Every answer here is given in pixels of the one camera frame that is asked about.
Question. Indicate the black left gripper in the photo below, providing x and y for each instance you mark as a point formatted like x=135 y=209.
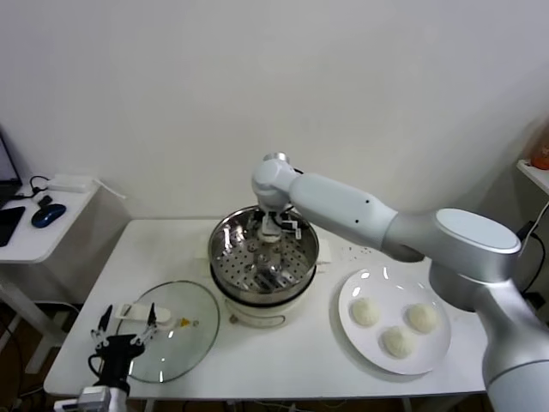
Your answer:
x=118 y=356

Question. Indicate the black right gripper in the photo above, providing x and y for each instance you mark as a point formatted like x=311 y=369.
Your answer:
x=272 y=213

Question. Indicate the white steamed baozi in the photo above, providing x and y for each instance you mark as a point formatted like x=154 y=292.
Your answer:
x=422 y=317
x=365 y=312
x=269 y=238
x=398 y=342

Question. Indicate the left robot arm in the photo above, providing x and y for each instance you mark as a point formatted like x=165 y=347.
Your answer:
x=105 y=399

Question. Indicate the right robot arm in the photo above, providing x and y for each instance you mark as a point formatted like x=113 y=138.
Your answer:
x=343 y=201

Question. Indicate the stainless steel steamer basket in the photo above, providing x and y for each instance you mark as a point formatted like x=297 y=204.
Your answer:
x=240 y=274

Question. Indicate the right wrist white module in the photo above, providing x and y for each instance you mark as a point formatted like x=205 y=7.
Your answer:
x=270 y=225

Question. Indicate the wrist white module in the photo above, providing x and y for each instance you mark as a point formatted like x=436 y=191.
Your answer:
x=270 y=225
x=66 y=405

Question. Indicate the round glass lid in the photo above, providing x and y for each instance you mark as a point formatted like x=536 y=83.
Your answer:
x=188 y=352

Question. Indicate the white electric cooker pot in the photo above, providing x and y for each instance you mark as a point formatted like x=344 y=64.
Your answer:
x=257 y=315

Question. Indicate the left wrist white module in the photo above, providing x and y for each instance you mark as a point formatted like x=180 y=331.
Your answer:
x=66 y=405

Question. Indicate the white side table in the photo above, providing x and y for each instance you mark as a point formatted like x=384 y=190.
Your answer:
x=51 y=240

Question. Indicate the blue computer mouse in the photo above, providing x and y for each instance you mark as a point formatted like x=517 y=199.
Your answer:
x=48 y=216

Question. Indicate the small black dongle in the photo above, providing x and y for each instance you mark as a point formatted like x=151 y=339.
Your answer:
x=44 y=201

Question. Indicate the white power adapter box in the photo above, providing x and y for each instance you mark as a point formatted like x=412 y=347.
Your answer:
x=68 y=183

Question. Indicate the black smartphone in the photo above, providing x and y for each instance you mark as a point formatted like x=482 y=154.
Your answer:
x=9 y=225

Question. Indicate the white round plate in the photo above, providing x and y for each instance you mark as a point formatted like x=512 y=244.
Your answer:
x=364 y=347

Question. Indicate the black laptop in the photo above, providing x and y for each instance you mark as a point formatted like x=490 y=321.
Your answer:
x=6 y=171

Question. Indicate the white shelf stand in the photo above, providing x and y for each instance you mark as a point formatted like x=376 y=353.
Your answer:
x=536 y=173

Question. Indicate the orange object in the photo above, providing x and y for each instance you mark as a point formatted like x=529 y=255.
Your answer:
x=541 y=156

